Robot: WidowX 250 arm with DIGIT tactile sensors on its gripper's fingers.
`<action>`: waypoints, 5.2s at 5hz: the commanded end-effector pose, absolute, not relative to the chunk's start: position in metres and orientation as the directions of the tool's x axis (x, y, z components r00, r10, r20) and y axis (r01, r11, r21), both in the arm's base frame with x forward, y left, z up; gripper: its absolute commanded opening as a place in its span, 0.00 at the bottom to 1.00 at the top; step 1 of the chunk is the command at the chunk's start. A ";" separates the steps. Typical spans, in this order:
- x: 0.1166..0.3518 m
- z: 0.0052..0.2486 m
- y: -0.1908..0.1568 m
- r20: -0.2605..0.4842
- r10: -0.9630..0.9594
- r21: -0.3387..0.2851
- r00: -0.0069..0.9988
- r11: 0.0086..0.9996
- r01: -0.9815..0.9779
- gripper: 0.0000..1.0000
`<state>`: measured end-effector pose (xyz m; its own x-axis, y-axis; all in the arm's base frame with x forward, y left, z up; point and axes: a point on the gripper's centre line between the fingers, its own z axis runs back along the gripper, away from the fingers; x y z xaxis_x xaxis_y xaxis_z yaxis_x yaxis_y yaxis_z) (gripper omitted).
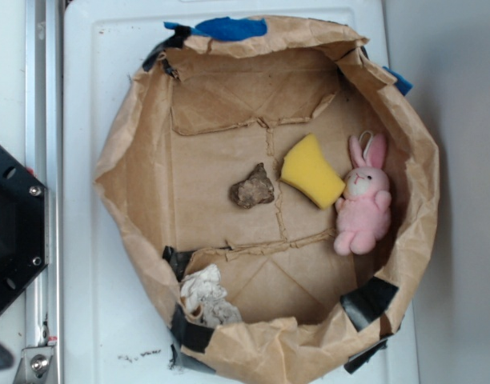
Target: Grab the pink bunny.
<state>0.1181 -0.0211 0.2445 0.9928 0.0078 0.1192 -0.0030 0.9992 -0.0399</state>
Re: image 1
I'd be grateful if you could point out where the pink plush bunny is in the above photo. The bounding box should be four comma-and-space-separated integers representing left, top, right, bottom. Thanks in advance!
334, 134, 392, 256

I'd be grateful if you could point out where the brown rock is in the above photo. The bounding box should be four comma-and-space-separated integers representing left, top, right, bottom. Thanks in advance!
230, 162, 275, 209

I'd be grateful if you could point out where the yellow sponge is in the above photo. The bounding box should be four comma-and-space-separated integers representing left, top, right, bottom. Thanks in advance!
280, 134, 345, 210

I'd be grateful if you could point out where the crumpled white cloth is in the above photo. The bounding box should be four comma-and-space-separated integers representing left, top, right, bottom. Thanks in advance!
180, 264, 243, 329

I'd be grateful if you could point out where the white plastic tray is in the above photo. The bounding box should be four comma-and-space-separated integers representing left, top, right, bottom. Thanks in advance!
62, 0, 421, 384

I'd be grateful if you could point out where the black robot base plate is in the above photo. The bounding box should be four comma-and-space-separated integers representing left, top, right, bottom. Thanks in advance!
0, 146, 47, 316

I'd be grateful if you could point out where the aluminium frame rail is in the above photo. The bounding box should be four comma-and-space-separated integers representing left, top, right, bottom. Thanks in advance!
25, 1, 66, 383

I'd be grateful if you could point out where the metal corner bracket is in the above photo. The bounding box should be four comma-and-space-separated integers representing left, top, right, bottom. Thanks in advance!
13, 346, 54, 384

